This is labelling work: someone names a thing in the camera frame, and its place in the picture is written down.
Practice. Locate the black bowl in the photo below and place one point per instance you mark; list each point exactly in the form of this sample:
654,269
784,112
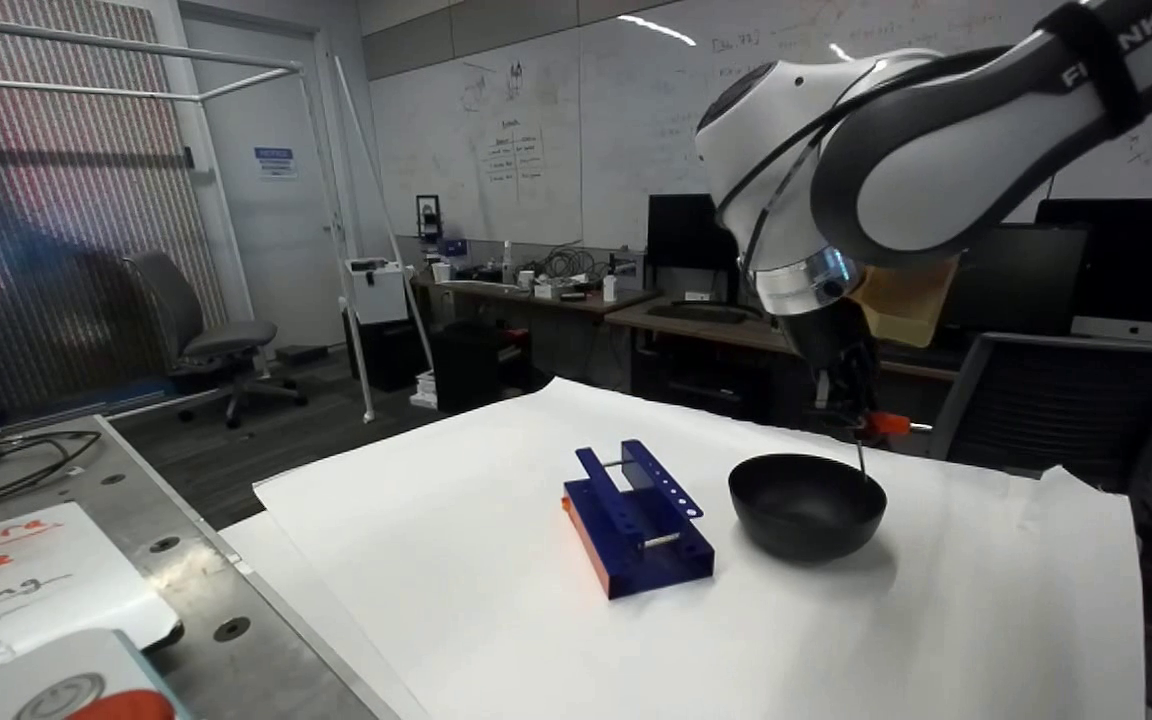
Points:
805,508

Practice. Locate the wooden desk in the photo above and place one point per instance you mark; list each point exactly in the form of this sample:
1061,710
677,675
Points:
647,315

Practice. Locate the white paper sheet with writing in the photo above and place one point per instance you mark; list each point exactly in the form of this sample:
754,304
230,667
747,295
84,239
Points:
63,573

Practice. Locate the blue and orange rack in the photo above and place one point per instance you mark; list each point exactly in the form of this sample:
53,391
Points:
634,522

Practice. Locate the black mesh chair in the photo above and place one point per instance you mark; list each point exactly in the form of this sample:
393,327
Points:
1032,402

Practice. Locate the black keyboard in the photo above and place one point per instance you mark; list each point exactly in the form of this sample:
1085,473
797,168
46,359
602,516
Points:
693,309

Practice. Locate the orange handled tool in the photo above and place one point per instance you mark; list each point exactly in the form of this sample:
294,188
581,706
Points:
882,424

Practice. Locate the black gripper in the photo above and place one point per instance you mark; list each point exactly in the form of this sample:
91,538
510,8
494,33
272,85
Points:
840,363

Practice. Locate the white pipe frame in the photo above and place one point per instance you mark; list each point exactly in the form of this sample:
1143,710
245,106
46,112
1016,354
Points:
194,112

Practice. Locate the grey office chair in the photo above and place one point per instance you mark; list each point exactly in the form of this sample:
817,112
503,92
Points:
198,348

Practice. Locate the white paper table cover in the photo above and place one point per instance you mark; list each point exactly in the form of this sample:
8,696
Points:
453,587

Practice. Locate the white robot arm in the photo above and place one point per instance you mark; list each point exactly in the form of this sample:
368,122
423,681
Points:
833,168

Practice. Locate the black computer monitor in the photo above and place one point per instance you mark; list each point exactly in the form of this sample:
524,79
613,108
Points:
691,250

